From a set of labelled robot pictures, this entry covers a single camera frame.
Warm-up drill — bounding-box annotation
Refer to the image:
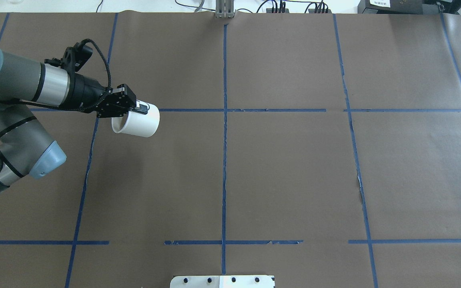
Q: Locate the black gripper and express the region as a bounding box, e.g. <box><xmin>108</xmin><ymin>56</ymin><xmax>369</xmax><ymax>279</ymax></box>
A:
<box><xmin>69</xmin><ymin>74</ymin><xmax>150</xmax><ymax>118</ymax></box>

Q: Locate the white smiley mug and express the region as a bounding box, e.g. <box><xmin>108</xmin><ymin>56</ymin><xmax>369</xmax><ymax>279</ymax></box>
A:
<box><xmin>111</xmin><ymin>103</ymin><xmax>160</xmax><ymax>138</ymax></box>

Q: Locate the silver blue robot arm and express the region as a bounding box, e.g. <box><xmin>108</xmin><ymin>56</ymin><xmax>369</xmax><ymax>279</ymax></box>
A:
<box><xmin>0</xmin><ymin>39</ymin><xmax>160</xmax><ymax>193</ymax></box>

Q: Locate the brown paper table cover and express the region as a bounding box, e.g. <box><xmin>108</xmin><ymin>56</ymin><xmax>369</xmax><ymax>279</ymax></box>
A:
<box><xmin>0</xmin><ymin>11</ymin><xmax>461</xmax><ymax>288</ymax></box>

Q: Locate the black box with label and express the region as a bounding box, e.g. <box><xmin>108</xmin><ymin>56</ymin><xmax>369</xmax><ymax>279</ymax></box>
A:
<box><xmin>357</xmin><ymin>0</ymin><xmax>424</xmax><ymax>15</ymax></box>

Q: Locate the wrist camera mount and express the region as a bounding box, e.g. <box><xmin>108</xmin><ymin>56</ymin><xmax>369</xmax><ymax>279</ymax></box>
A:
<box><xmin>44</xmin><ymin>42</ymin><xmax>93</xmax><ymax>72</ymax></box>

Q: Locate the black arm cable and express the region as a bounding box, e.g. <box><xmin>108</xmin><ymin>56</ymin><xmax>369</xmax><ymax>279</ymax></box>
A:
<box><xmin>78</xmin><ymin>38</ymin><xmax>112</xmax><ymax>100</ymax></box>

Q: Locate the aluminium frame post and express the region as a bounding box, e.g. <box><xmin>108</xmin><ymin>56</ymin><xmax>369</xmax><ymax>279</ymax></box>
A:
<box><xmin>214</xmin><ymin>0</ymin><xmax>236</xmax><ymax>19</ymax></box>

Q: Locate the white camera pillar with base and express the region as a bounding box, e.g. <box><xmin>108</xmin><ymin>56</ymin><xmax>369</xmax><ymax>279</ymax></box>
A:
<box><xmin>170</xmin><ymin>275</ymin><xmax>276</xmax><ymax>288</ymax></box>

